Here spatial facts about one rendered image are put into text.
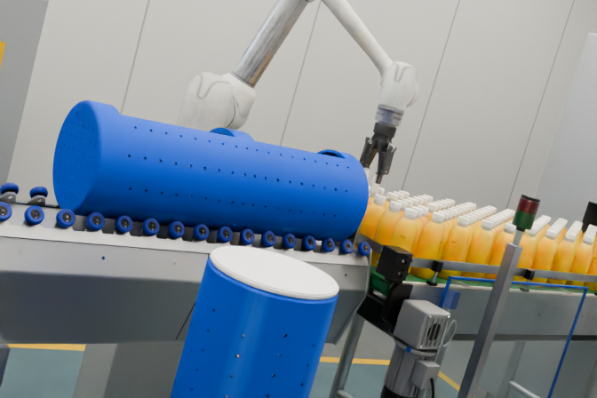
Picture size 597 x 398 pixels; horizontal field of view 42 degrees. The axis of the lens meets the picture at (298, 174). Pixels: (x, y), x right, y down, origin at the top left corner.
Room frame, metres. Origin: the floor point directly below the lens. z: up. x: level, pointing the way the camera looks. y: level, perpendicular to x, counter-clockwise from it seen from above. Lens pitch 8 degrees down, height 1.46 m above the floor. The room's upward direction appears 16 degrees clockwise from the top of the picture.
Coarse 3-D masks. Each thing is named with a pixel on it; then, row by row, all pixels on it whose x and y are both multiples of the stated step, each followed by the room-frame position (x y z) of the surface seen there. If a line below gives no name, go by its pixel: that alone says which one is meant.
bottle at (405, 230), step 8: (408, 216) 2.42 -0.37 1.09; (400, 224) 2.41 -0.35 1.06; (408, 224) 2.41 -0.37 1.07; (416, 224) 2.42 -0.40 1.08; (400, 232) 2.40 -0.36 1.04; (408, 232) 2.40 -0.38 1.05; (416, 232) 2.42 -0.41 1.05; (392, 240) 2.42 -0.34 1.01; (400, 240) 2.40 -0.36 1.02; (408, 240) 2.40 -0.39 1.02; (408, 248) 2.40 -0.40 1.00
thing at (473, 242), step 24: (456, 216) 2.73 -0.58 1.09; (456, 240) 2.56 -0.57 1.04; (480, 240) 2.64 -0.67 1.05; (504, 240) 2.73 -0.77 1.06; (528, 240) 2.81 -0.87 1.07; (552, 240) 2.90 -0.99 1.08; (576, 240) 3.13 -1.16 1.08; (528, 264) 2.81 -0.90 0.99; (552, 264) 2.97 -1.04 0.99; (576, 264) 3.06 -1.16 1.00
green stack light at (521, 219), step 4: (516, 212) 2.41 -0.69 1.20; (520, 212) 2.40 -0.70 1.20; (524, 212) 2.39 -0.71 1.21; (516, 216) 2.41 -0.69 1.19; (520, 216) 2.40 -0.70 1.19; (524, 216) 2.39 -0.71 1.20; (528, 216) 2.39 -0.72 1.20; (532, 216) 2.39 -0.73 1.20; (516, 220) 2.40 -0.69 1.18; (520, 220) 2.40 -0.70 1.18; (524, 220) 2.39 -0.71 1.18; (528, 220) 2.39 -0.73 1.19; (532, 220) 2.40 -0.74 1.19; (516, 224) 2.40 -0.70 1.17; (520, 224) 2.39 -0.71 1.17; (524, 224) 2.39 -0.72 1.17; (528, 224) 2.39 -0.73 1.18; (532, 224) 2.40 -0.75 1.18; (524, 228) 2.39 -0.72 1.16; (528, 228) 2.39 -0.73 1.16
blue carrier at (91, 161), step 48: (96, 144) 1.79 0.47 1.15; (144, 144) 1.85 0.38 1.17; (192, 144) 1.95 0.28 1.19; (240, 144) 2.07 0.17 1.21; (96, 192) 1.78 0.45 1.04; (144, 192) 1.85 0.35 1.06; (192, 192) 1.93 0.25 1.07; (240, 192) 2.02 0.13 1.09; (288, 192) 2.12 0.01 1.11; (336, 192) 2.23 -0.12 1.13; (336, 240) 2.34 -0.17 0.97
